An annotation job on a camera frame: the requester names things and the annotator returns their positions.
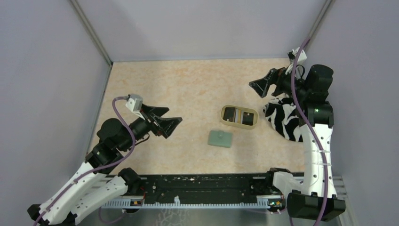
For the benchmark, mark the white card stack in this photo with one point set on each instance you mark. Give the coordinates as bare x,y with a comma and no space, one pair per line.
238,116

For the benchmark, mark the green card holder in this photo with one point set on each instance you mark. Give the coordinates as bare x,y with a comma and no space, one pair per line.
220,138

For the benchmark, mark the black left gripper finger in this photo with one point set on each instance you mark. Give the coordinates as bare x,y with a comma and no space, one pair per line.
148,112
166,126

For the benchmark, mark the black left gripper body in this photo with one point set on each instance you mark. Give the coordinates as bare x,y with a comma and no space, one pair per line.
144,126

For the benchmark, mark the zebra striped cloth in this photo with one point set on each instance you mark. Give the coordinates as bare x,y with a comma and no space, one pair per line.
280,113

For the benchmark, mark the black VIP card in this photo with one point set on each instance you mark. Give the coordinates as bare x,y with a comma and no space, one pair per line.
229,114

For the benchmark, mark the cream oval card tray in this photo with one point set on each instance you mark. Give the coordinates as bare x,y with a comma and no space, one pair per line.
241,126

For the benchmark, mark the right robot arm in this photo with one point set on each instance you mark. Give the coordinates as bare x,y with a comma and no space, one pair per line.
315,198

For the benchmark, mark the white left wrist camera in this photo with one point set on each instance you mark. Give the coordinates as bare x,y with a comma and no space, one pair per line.
134,104

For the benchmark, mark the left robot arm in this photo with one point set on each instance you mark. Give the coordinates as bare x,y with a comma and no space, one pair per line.
90,187

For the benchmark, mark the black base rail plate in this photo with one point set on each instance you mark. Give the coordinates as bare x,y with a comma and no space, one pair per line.
204,190

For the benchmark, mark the aluminium frame rail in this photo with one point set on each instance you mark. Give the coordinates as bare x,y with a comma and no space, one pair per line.
339,186

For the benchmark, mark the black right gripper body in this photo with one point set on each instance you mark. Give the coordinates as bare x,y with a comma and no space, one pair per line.
283,84

